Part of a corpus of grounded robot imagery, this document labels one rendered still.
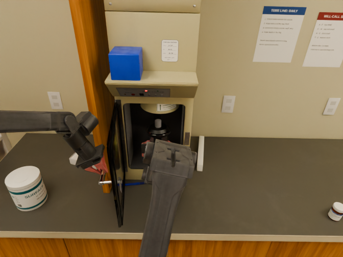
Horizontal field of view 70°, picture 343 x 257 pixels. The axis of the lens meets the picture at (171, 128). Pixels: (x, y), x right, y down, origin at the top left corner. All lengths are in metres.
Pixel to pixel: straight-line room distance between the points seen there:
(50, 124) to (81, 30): 0.31
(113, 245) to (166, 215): 0.78
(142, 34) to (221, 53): 0.60
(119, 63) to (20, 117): 0.33
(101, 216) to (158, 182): 0.73
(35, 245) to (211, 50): 1.26
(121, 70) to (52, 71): 0.76
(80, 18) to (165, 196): 0.61
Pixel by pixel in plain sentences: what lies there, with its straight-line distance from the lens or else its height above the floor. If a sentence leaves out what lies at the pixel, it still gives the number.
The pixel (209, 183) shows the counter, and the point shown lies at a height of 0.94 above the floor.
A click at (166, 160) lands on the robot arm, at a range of 0.43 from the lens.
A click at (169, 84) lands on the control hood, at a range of 0.84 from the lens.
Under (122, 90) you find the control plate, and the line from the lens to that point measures 0.91.
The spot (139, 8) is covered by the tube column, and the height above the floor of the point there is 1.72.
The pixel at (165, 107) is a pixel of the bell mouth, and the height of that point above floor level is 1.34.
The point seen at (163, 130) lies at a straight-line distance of 1.04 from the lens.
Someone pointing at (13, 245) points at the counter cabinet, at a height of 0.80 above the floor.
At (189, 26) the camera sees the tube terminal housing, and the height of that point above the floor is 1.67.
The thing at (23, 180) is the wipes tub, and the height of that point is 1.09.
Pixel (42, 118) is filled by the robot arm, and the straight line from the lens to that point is 0.76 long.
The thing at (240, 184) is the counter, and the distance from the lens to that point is 1.29.
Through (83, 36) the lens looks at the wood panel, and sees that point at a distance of 0.87.
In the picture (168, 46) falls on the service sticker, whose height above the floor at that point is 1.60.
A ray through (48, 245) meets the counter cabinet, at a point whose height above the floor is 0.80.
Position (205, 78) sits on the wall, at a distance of 1.43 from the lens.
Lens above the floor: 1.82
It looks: 33 degrees down
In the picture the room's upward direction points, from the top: 2 degrees clockwise
